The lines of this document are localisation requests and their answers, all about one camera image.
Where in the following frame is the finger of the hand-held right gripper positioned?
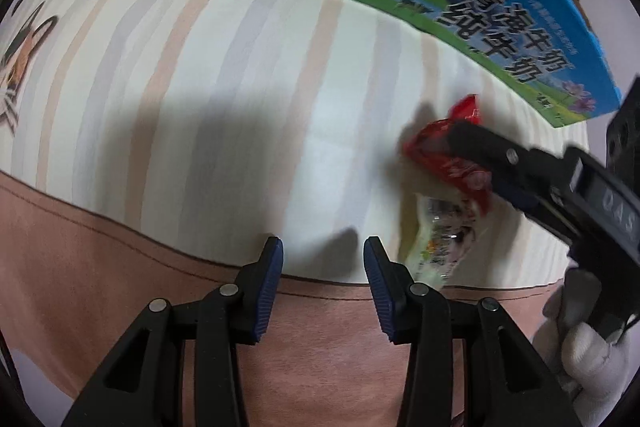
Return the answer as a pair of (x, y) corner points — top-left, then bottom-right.
(491, 181), (577, 234)
(446, 121), (584, 194)

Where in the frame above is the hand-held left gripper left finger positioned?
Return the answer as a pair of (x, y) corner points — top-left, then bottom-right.
(72, 236), (285, 427)

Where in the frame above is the person's right hand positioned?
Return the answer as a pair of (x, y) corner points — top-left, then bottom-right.
(531, 267), (640, 414)

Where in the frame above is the white-green snack packet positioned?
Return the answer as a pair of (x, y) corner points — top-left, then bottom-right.
(399, 191), (489, 291)

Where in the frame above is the red snack packet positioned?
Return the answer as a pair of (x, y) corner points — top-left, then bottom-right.
(402, 94), (494, 214)

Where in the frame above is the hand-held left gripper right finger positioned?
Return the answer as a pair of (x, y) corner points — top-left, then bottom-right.
(363, 236), (581, 427)

